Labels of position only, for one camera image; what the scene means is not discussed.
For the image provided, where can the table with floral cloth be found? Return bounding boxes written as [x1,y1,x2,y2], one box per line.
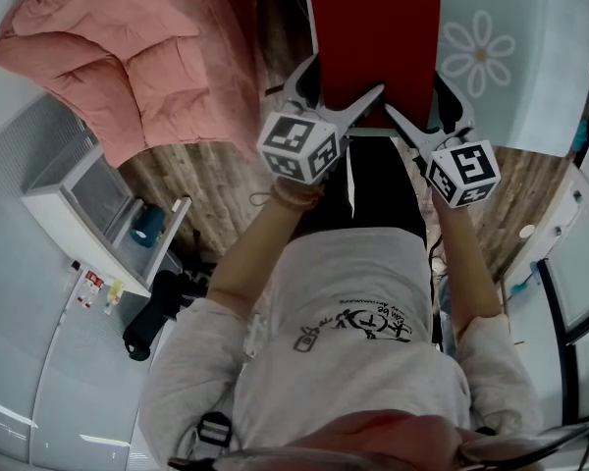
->
[348,0,589,159]

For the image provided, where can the person's right forearm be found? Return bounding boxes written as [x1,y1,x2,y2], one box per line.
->
[431,196,504,336]

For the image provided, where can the black strap buckle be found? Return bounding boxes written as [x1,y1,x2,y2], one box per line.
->
[195,411,234,446]

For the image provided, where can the person's left forearm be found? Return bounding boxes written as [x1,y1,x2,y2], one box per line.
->
[206,183,325,321]

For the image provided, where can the white cabinet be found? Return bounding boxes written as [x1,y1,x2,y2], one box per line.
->
[20,142,193,299]

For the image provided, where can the clear bottle with red label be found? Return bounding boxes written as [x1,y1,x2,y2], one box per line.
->
[85,275,106,308]
[77,271,97,307]

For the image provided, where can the ribbed glass partition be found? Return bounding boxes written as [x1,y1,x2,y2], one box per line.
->
[0,93,149,471]

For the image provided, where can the person's white printed t-shirt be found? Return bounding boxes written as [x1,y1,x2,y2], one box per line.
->
[139,228,544,471]

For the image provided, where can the black floor cable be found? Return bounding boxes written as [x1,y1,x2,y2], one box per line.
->
[425,233,447,353]

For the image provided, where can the teal cup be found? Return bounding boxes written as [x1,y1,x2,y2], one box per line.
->
[129,203,166,250]

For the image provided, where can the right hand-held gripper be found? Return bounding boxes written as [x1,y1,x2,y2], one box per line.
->
[383,74,503,210]

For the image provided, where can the person's head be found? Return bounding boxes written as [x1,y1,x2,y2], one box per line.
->
[294,408,463,471]

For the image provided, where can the person's black trousers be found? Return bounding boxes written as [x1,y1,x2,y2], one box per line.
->
[301,134,429,247]

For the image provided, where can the teal plastic item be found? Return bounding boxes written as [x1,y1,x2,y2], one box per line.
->
[571,120,589,154]

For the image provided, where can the pink cushioned armchair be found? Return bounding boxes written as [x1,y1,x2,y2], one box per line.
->
[0,0,264,169]

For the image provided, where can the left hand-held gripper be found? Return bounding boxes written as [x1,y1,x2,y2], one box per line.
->
[255,54,387,184]

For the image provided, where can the wooden bead bracelet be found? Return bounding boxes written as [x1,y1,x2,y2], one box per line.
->
[270,177,326,212]

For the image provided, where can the red hardcover book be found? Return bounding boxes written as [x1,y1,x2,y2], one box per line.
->
[301,0,444,132]

